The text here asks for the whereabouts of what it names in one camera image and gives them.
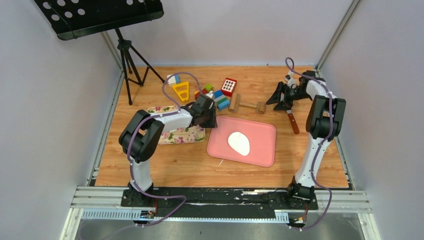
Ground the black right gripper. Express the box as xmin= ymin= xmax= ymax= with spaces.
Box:
xmin=266 ymin=82 xmax=312 ymax=111

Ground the wooden dough roller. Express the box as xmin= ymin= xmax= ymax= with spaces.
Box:
xmin=228 ymin=93 xmax=267 ymax=114

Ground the pink rectangular tray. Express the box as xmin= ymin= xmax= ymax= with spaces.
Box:
xmin=206 ymin=116 xmax=276 ymax=167

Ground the white dough ball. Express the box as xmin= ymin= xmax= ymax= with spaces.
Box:
xmin=227 ymin=131 xmax=251 ymax=156

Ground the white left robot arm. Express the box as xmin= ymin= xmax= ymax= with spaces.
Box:
xmin=118 ymin=94 xmax=218 ymax=207

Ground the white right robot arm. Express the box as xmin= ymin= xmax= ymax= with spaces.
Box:
xmin=266 ymin=70 xmax=346 ymax=209

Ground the metal dough scraper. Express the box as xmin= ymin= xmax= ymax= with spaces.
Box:
xmin=285 ymin=103 xmax=300 ymax=135

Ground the flat white dough wrapper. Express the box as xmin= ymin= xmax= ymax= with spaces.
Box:
xmin=167 ymin=132 xmax=179 ymax=141

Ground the blue green white brick stack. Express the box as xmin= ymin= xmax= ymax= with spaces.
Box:
xmin=213 ymin=90 xmax=230 ymax=111

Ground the red toy brick car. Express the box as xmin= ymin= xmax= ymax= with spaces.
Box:
xmin=194 ymin=84 xmax=214 ymax=100

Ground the floral rectangular tray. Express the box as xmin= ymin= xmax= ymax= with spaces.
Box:
xmin=146 ymin=105 xmax=206 ymax=145

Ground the red window toy brick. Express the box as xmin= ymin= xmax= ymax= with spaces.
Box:
xmin=220 ymin=77 xmax=237 ymax=97

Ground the white and blue toy block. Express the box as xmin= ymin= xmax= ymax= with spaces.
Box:
xmin=167 ymin=74 xmax=181 ymax=87

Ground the black tripod stand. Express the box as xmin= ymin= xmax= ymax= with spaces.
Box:
xmin=114 ymin=28 xmax=165 ymax=106

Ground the black perforated stand shelf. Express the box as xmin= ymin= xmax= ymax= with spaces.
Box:
xmin=34 ymin=0 xmax=164 ymax=41

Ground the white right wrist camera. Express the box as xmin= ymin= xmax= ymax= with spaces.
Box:
xmin=285 ymin=75 xmax=298 ymax=89

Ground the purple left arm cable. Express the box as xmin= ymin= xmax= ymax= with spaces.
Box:
xmin=126 ymin=72 xmax=203 ymax=229

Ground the yellow triangular toy frame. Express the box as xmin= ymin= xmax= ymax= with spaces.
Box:
xmin=171 ymin=81 xmax=190 ymax=102

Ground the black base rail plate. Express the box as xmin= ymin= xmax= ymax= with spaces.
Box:
xmin=120 ymin=187 xmax=318 ymax=217

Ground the white slotted cable duct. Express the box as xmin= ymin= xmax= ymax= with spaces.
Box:
xmin=80 ymin=209 xmax=289 ymax=224

